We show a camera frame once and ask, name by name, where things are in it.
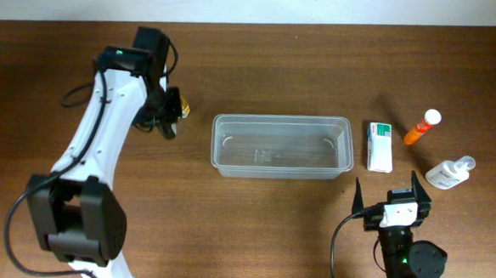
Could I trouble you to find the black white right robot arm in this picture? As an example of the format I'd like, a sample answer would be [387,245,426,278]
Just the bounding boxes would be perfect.
[351,173,448,278]

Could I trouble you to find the orange tube white cap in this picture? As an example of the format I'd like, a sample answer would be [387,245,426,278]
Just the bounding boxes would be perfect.
[403,109,442,145]

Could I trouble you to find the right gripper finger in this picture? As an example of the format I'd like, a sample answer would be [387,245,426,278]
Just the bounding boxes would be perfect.
[352,177,364,214]
[411,171,431,205]

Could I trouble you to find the clear plastic container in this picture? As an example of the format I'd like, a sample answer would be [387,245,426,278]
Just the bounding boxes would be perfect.
[211,114,354,180]

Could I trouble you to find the white green medicine box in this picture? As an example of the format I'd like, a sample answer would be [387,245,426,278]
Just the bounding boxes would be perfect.
[366,122,393,173]

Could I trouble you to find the small jar gold lid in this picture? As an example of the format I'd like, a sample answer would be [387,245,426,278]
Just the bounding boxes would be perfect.
[181,98,190,119]

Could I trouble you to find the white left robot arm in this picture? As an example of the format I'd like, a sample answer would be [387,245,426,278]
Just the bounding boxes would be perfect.
[19,27,189,278]

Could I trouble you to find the white squeeze bottle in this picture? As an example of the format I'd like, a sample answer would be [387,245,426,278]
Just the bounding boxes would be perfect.
[426,156,476,190]

